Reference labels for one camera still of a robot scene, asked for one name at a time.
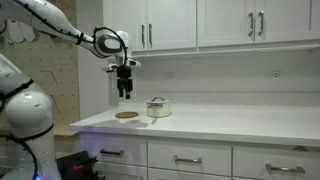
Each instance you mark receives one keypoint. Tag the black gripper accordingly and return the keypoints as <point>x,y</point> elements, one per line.
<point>124,76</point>

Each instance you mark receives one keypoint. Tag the round cork trivet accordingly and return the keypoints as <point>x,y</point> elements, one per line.
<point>127,115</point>

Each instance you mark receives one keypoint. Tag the cream saucepan lid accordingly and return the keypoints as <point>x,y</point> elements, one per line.
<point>158,100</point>

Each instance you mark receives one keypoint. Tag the cream saucepan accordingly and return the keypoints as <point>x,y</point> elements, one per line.
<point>159,110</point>

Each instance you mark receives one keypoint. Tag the white drawer front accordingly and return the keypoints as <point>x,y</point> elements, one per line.
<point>213,155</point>
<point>253,156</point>
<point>123,171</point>
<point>133,146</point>

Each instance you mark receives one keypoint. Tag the metal pegboard hook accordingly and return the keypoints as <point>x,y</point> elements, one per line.
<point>51,76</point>
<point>55,104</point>

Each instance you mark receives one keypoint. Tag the wooden shelf board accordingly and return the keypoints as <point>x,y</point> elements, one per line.
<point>65,132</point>

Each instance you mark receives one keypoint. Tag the red and black tool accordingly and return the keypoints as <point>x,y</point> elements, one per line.
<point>78,167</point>

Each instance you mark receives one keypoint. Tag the black tool case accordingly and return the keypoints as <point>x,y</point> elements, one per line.
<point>68,163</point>

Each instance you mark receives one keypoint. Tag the white wall outlet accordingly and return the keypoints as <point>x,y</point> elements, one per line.
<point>275,74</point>
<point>170,75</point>

